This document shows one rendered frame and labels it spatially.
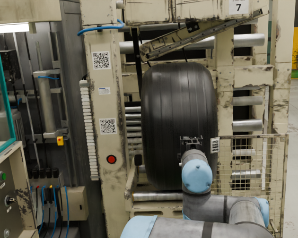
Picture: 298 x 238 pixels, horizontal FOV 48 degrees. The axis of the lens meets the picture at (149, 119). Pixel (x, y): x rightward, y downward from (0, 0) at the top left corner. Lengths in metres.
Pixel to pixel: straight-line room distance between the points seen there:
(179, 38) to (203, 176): 1.07
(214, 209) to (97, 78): 0.79
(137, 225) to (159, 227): 0.03
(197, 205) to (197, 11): 1.01
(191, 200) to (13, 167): 0.71
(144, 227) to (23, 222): 0.96
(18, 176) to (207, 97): 0.77
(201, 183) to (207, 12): 0.99
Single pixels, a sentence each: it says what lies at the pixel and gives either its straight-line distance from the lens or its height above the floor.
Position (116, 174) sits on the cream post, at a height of 0.99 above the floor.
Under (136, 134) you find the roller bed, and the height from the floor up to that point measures 1.03.
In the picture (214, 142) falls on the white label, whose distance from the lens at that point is 1.29.
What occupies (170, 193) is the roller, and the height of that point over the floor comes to 0.92.
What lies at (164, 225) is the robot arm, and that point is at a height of 1.36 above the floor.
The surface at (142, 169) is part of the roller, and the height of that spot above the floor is 0.91.
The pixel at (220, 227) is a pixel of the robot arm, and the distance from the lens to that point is 0.52.
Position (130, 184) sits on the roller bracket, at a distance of 1.53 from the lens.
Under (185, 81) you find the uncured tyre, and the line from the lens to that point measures 1.33.
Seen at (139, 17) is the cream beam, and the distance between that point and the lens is 1.65.
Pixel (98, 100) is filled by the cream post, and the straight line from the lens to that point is 1.46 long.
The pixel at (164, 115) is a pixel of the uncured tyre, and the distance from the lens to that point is 1.26.
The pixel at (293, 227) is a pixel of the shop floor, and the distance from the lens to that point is 3.02.
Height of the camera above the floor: 1.66
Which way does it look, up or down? 17 degrees down
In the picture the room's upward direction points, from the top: 4 degrees counter-clockwise
